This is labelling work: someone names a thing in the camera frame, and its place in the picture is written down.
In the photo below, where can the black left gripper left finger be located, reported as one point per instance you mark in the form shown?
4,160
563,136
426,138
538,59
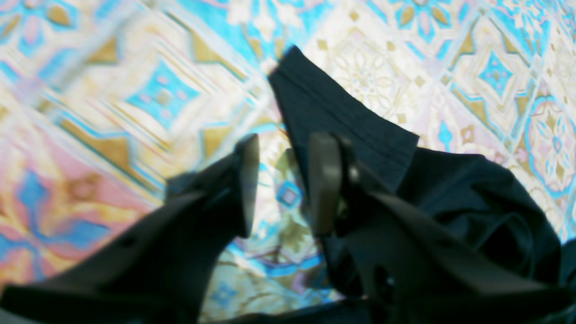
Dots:
157,271

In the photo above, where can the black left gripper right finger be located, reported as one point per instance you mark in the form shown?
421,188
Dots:
408,264

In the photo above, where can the black t-shirt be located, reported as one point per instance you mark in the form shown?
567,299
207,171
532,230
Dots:
479,202

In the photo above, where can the patterned tablecloth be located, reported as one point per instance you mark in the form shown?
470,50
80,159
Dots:
103,100

